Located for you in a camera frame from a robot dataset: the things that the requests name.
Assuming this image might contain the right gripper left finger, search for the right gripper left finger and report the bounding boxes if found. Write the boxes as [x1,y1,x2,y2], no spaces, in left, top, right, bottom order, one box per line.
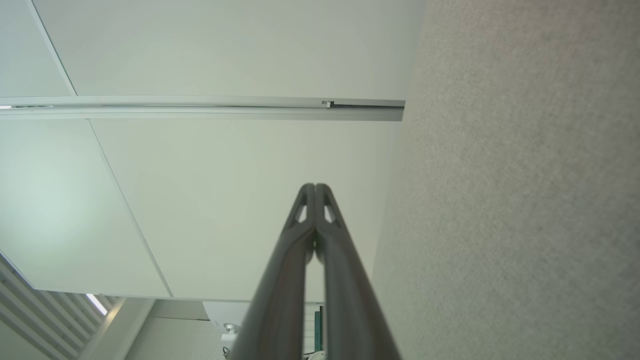
[227,183,317,360]

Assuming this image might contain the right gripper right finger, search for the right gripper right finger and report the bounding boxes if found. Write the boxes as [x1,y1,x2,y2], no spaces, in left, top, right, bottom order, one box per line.
[315,183,401,360]

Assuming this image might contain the white ceiling device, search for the white ceiling device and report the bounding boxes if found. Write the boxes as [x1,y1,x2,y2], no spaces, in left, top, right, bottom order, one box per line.
[221,322,242,357]

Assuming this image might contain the ceiling light strip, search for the ceiling light strip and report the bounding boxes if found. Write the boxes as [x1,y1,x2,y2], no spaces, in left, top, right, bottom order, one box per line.
[85,293,109,317]

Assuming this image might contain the grey fabric sofa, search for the grey fabric sofa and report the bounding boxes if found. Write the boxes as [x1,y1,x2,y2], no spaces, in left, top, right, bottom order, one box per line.
[370,0,640,360]

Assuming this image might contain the grey partition divider post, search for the grey partition divider post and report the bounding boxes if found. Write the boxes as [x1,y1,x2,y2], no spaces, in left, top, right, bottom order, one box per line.
[0,95,406,122]

